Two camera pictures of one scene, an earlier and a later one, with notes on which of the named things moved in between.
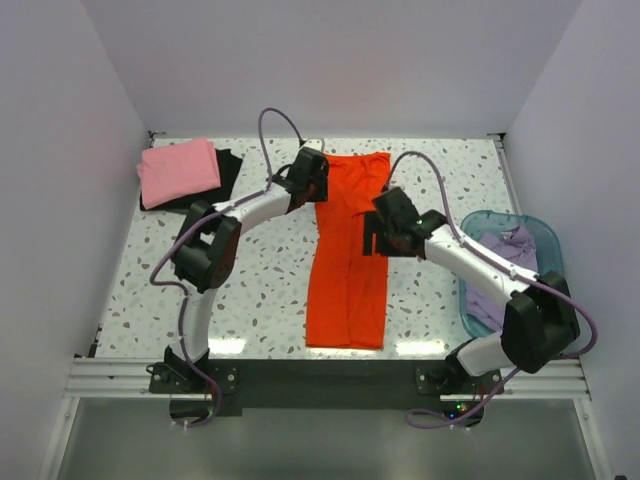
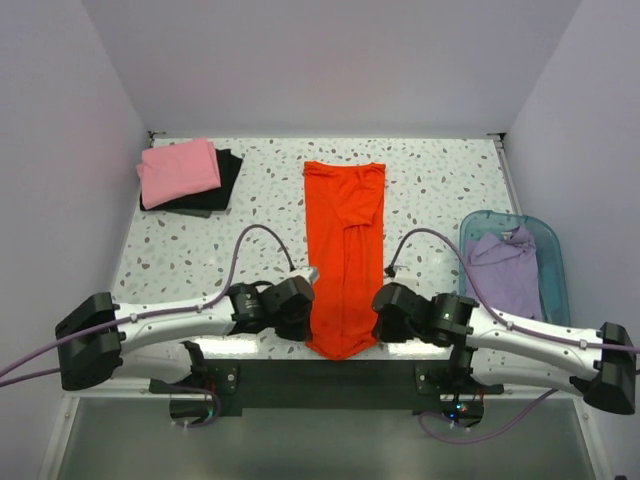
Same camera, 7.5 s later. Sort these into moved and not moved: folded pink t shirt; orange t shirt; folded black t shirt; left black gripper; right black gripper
Moved: right black gripper; left black gripper
Not moved: folded black t shirt; orange t shirt; folded pink t shirt
